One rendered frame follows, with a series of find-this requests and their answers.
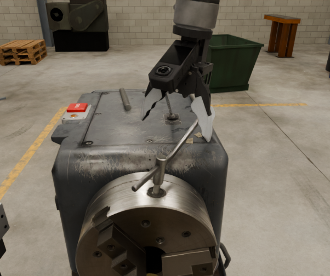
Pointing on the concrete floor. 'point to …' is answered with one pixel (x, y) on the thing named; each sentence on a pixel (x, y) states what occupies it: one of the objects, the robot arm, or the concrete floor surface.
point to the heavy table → (282, 34)
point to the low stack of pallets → (22, 51)
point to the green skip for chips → (231, 62)
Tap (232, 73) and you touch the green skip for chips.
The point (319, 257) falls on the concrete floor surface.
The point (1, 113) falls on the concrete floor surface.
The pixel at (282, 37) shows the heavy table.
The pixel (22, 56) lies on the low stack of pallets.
